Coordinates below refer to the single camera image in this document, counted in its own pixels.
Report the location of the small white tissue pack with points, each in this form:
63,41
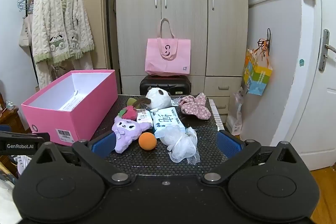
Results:
145,117

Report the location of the small white packet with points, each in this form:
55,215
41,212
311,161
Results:
175,102

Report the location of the brown wooden cabinet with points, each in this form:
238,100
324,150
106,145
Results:
10,119

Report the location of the beige canvas tote bag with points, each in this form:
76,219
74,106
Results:
25,35

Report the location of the black suitcase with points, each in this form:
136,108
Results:
168,85

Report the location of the black wall hook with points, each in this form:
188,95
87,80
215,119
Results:
268,35

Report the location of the large blue wet wipes pack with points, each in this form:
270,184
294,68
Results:
168,120

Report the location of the pink floral scrunchie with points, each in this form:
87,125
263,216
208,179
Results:
195,108

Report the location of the red strawberry plush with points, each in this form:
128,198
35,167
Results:
130,113

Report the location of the colourful paper gift bag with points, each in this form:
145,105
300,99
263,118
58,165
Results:
258,77

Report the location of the purple plush toy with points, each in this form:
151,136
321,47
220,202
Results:
126,129

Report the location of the pink tote bag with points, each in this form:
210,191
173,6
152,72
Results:
168,56

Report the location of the small teal round sticker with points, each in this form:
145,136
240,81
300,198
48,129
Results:
301,62

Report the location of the white door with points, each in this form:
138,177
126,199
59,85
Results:
323,121

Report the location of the tall beige board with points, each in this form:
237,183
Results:
97,16

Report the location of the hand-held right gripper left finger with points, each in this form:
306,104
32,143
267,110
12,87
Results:
105,144

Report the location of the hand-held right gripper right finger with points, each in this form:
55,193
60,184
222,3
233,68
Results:
229,144

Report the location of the pink cardboard box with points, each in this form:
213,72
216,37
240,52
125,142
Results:
78,119

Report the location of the orange ball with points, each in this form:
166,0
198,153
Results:
147,141

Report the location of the small hanging plush charm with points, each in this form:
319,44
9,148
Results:
240,95

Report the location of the white brown panda plush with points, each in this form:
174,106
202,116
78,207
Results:
157,99

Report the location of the white paper sheet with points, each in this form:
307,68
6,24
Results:
69,102

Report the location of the black honeycomb mat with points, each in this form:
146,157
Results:
210,129

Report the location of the white mesh bath sponge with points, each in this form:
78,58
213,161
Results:
181,145

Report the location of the cream fluffy robe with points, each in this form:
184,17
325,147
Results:
60,19

